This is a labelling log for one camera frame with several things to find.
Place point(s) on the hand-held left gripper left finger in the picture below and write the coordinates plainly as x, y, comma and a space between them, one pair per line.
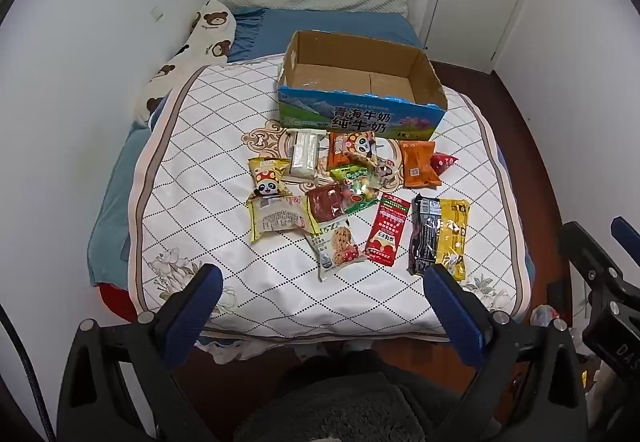
192, 307

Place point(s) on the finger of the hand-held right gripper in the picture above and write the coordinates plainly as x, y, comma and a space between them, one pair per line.
590, 262
627, 239

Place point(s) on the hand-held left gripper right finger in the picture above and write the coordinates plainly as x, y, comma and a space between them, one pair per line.
452, 309

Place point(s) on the yellow and black snack packet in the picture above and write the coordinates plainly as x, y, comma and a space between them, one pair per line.
454, 237

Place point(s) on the long red sachet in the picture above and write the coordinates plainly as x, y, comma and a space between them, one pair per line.
387, 232

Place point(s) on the yellow-edged bread packet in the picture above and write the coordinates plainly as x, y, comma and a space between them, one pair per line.
277, 219

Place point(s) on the plain orange snack packet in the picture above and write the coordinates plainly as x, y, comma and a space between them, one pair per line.
419, 163

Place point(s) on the yellow panda snack packet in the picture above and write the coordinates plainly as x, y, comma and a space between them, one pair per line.
269, 177

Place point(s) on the green candy packet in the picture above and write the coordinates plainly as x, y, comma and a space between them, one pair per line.
361, 187

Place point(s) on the orange panda snack packet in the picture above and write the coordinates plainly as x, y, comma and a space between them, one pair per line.
352, 150

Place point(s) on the white snack packet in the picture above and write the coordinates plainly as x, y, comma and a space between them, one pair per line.
306, 155

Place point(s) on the blue printed cardboard box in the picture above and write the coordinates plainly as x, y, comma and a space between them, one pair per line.
350, 115

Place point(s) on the white plastic bag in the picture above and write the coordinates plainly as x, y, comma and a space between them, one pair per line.
547, 317

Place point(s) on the red cloth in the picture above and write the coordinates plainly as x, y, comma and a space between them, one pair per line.
117, 302

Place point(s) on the white cookie packet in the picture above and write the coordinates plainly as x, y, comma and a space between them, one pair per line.
336, 247

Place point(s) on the white quilted blanket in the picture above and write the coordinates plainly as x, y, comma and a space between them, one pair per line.
200, 172

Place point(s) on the small red snack packet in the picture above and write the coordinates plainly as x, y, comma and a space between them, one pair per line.
444, 163

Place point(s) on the person's dark fuzzy clothing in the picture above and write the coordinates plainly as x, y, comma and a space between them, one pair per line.
330, 407

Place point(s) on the dark red snack packet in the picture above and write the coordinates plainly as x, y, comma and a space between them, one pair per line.
324, 202

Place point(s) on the bear print pillow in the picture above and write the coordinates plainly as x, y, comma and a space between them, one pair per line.
207, 37

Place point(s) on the blue bed sheet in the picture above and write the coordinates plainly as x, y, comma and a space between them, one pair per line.
330, 25

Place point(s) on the white wall socket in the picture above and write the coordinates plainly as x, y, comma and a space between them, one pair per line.
158, 14

